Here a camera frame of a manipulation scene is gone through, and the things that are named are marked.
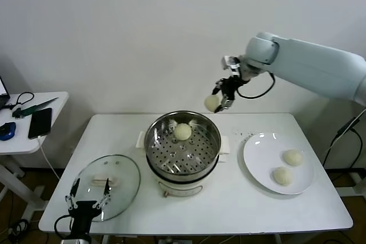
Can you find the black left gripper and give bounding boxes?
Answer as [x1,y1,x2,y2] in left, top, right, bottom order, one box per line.
[65,177,112,235]

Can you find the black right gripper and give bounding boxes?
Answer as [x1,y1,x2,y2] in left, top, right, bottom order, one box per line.
[212,74,248,114]

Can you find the white steamed baozi bun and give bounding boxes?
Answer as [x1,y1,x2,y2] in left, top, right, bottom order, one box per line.
[173,123,193,141]
[273,166,294,187]
[204,95,222,113]
[283,149,303,167]

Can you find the round glass pot lid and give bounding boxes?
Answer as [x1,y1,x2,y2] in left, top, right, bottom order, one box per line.
[76,154,141,222]

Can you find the stainless steel steamer basket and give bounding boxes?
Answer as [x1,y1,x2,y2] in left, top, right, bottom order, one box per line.
[136,110,231,178]

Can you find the large white plate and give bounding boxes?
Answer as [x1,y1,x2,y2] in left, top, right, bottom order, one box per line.
[242,132,315,195]

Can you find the white side table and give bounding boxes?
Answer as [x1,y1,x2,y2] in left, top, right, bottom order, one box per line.
[0,91,69,222]

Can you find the black smartphone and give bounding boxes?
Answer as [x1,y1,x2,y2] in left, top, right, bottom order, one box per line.
[27,107,53,139]

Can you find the white electric cooker base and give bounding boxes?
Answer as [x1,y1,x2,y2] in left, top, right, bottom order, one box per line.
[145,154,226,199]

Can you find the dark green flat blade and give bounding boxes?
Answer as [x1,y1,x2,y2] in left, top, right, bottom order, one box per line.
[12,97,59,119]

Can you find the blue computer mouse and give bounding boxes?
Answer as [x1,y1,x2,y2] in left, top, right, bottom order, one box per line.
[0,122,17,142]

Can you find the black laptop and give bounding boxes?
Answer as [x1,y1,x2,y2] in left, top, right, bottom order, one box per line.
[0,75,11,110]

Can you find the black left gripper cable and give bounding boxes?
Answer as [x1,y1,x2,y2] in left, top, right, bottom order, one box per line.
[54,214,74,238]

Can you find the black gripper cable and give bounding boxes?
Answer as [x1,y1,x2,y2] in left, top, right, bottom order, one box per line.
[236,72,276,99]
[54,214,74,238]

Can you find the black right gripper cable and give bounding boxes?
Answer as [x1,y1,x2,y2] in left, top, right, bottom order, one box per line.
[236,72,276,99]

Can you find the white charging cable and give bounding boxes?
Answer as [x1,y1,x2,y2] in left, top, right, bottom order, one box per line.
[36,137,61,181]

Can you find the black floor cable bundle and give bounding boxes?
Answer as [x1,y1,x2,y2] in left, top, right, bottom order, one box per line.
[7,218,32,236]

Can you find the black looped cable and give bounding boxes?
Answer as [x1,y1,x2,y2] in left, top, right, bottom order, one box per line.
[1,92,35,111]

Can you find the black cable with adapter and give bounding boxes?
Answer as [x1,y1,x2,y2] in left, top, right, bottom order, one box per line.
[322,117,363,167]

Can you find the white desk with frame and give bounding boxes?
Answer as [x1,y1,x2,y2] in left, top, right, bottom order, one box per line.
[333,166,366,197]

